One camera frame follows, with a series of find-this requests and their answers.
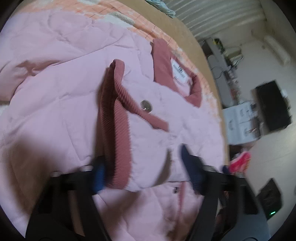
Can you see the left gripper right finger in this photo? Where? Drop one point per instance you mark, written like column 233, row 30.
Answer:
column 230, row 210

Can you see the pink quilted jacket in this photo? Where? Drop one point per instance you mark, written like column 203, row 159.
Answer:
column 80, row 91

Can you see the light blue garment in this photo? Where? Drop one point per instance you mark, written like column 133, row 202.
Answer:
column 161, row 6

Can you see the white drawer chest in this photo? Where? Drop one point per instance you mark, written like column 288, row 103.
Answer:
column 240, row 124

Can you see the white air conditioner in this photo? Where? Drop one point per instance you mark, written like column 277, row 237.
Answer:
column 277, row 49

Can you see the orange white checkered blanket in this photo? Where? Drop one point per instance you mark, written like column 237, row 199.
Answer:
column 95, row 10

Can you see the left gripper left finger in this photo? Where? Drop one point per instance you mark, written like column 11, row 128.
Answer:
column 66, row 210

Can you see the grey vanity desk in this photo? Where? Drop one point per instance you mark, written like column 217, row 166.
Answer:
column 220, row 70

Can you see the black wall television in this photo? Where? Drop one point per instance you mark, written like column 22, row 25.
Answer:
column 273, row 107

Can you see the striped beige curtain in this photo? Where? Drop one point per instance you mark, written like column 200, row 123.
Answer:
column 205, row 18

